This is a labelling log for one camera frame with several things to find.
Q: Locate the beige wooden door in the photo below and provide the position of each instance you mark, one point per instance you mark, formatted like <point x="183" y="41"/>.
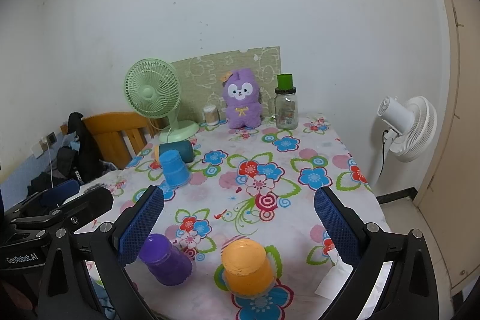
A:
<point x="461" y="117"/>

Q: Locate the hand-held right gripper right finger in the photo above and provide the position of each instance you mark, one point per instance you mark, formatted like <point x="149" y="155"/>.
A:
<point x="335" y="226"/>

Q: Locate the dark clothes pile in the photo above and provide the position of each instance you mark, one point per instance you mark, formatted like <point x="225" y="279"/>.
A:
<point x="37" y="185"/>

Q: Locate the white standing fan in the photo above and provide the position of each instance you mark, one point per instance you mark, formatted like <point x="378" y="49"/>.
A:
<point x="416" y="132"/>

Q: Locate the floral tablecloth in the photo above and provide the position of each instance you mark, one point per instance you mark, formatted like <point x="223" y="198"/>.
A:
<point x="300" y="200"/>

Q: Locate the purple plastic cup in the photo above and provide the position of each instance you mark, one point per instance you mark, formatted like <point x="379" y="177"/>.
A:
<point x="168" y="263"/>

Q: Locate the green patterned board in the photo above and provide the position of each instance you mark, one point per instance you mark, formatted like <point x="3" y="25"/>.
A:
<point x="210" y="69"/>

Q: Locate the blue plastic cup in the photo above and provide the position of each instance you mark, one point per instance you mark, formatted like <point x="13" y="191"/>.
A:
<point x="174" y="168"/>

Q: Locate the purple plush toy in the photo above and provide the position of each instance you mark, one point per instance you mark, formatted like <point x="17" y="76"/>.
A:
<point x="242" y="106"/>

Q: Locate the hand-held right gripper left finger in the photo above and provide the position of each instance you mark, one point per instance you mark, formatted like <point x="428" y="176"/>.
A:
<point x="144" y="226"/>

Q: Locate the wooden chair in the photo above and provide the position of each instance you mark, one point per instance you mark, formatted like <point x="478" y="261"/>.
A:
<point x="112" y="128"/>

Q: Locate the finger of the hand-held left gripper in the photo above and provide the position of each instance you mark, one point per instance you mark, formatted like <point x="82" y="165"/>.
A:
<point x="93" y="200"/>
<point x="56" y="191"/>

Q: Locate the orange plastic cup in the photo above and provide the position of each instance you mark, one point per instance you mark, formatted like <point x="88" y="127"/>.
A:
<point x="247" y="267"/>

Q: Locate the black bag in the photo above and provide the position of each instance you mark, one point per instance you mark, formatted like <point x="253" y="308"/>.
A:
<point x="84" y="155"/>

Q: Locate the white paper tag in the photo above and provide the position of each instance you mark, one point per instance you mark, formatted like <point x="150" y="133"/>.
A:
<point x="332" y="280"/>

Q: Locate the cotton swab container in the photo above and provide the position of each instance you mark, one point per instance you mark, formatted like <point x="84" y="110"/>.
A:
<point x="210" y="115"/>

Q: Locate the dark teal cup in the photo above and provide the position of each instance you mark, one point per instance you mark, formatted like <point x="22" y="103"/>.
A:
<point x="180" y="150"/>

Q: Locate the green cup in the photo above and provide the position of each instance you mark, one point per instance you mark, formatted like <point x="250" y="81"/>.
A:
<point x="285" y="81"/>

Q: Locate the green desk fan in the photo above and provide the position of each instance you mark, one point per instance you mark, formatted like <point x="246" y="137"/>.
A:
<point x="148" y="91"/>

